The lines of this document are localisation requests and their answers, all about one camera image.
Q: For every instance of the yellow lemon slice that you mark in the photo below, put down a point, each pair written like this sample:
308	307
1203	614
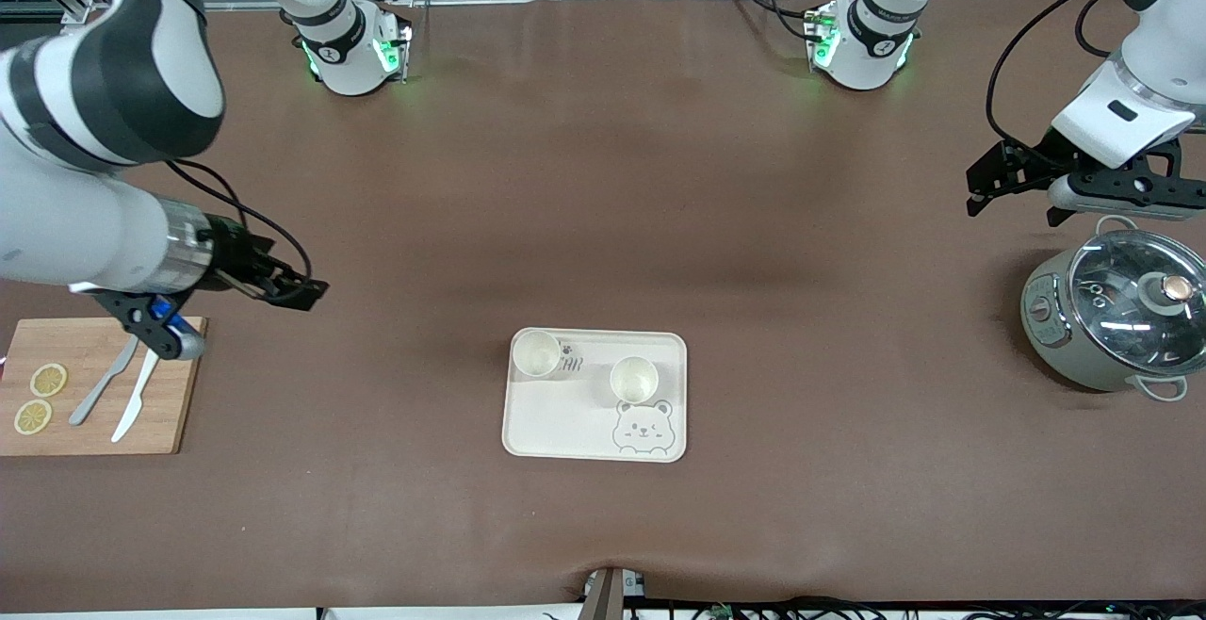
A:
33	416
48	380

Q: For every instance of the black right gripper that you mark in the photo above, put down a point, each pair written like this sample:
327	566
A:
233	256

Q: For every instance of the white plastic knife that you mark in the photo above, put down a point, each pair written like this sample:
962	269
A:
132	408

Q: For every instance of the grey bracket at table edge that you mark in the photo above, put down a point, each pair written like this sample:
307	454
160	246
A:
608	596

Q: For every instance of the glass pot lid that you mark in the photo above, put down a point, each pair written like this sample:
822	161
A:
1121	318

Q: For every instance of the wooden cutting board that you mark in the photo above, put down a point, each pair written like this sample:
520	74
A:
179	413

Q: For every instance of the cream tray with bear print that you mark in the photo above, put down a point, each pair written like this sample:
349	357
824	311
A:
565	427

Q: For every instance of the grey plastic knife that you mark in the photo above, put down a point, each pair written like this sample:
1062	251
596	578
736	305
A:
87	406

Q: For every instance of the grey-green electric pot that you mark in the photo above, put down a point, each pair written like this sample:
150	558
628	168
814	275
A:
1060	347

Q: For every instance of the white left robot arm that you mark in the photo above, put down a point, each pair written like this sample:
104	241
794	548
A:
1159	55

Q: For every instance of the white plastic cup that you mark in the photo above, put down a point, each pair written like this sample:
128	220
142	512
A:
634	380
536	353

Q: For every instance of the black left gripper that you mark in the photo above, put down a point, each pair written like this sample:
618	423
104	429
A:
1034	160

